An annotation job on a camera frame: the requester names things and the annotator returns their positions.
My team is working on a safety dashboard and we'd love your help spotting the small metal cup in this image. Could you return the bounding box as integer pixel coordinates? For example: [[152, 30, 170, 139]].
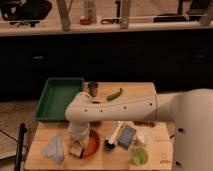
[[88, 81, 98, 97]]

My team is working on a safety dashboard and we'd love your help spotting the red orange bowl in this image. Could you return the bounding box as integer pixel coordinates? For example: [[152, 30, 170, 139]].
[[82, 129, 100, 159]]

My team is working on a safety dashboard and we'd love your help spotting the green plastic lid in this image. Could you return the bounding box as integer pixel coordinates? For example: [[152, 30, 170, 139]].
[[131, 148, 148, 166]]

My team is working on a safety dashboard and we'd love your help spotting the clear plastic cup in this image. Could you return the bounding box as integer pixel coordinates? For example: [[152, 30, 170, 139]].
[[136, 127, 154, 145]]

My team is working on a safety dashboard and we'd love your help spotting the black office chair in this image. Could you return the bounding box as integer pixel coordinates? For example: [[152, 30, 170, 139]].
[[0, 0, 52, 27]]

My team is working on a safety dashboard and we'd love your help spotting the red grape bunch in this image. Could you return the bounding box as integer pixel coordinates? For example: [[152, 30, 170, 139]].
[[133, 121, 156, 128]]

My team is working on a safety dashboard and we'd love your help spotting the green cucumber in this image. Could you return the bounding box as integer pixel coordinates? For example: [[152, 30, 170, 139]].
[[106, 88, 123, 101]]

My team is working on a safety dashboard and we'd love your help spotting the light blue cloth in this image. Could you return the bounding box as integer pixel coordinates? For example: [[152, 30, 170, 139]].
[[41, 133, 64, 164]]

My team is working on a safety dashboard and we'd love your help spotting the black pole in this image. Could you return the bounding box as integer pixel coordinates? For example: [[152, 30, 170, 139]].
[[14, 123, 26, 171]]

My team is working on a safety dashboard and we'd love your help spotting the wooden board eraser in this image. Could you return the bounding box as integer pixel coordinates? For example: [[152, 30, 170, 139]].
[[69, 142, 83, 157]]

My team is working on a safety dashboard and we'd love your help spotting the dark purple bowl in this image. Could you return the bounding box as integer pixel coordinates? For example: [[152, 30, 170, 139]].
[[90, 121, 102, 127]]

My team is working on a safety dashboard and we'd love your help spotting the blue sponge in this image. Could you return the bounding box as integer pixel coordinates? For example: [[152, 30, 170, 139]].
[[118, 125, 136, 149]]

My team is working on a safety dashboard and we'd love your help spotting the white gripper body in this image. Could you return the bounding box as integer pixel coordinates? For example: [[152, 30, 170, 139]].
[[69, 129, 90, 148]]

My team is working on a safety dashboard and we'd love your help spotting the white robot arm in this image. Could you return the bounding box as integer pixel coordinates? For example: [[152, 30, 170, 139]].
[[65, 89, 213, 171]]

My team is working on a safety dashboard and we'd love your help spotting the green plastic tray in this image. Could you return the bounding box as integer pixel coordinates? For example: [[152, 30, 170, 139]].
[[35, 78, 84, 122]]

